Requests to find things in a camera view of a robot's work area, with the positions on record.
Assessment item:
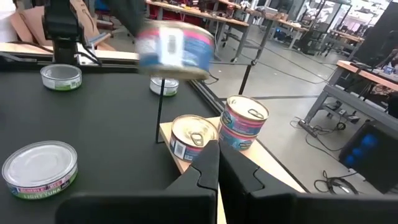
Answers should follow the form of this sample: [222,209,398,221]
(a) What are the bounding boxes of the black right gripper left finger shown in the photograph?
[55,139,220,224]

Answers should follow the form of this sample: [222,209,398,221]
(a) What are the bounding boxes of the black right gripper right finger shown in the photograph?
[219,141,398,224]

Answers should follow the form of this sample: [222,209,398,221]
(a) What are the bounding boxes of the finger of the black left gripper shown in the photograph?
[124,17,147,37]

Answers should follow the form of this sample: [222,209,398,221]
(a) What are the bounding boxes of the gold pull-tab seafood can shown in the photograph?
[217,119,259,152]
[136,20,216,81]
[169,114,220,163]
[220,95,271,137]

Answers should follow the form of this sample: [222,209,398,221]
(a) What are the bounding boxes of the silver-top Bumble Bee tuna can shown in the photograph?
[1,140,78,200]
[40,63,83,91]
[149,77,180,97]

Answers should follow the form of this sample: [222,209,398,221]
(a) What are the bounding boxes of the flat cardboard sheet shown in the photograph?
[70,0,116,52]
[8,5,55,47]

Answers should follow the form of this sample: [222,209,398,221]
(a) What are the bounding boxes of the wood-top workbench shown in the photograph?
[248,9,310,50]
[145,0,249,63]
[303,60,398,125]
[329,29,365,63]

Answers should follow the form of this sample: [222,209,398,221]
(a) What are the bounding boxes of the black power strip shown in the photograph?
[297,119,318,138]

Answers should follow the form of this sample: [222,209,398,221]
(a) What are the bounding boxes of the black table mat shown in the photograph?
[0,63,224,224]

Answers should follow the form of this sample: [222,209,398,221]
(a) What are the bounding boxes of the black perforated computer case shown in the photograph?
[338,120,398,194]

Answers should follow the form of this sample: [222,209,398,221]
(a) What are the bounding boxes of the tall black panel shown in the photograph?
[354,1,398,63]

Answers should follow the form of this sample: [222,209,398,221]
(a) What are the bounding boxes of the wooden shelf with black frame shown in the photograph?
[154,58,308,224]

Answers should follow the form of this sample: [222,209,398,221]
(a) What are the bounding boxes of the looped black floor cable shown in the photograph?
[313,170,360,195]

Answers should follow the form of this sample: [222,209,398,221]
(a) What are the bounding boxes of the tangled black floor cables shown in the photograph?
[289,105,348,154]

